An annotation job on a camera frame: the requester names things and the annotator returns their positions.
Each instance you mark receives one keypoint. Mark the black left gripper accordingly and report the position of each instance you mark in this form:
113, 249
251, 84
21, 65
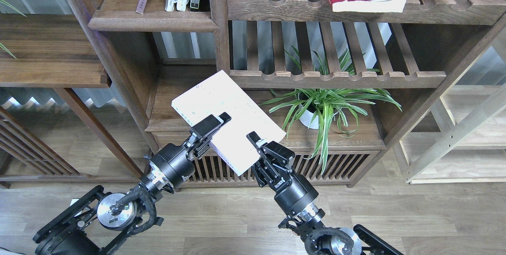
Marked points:
172, 165

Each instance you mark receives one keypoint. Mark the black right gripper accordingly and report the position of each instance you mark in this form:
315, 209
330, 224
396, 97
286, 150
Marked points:
293, 193

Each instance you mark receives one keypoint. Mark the white lavender book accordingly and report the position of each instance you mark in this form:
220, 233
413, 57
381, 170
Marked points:
216, 95

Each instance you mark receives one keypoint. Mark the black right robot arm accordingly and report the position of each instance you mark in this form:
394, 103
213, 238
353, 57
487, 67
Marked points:
322, 240

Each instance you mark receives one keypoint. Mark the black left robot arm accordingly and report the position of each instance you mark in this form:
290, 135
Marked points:
127, 213

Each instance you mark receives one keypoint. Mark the white plant pot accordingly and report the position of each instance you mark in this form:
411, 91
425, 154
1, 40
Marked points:
309, 118

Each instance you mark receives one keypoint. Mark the green spider plant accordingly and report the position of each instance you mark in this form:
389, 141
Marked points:
327, 105

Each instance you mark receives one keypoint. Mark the dark wooden bookshelf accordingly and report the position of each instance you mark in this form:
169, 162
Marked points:
416, 54

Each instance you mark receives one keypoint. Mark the light wooden rack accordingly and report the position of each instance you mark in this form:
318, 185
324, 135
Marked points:
470, 144

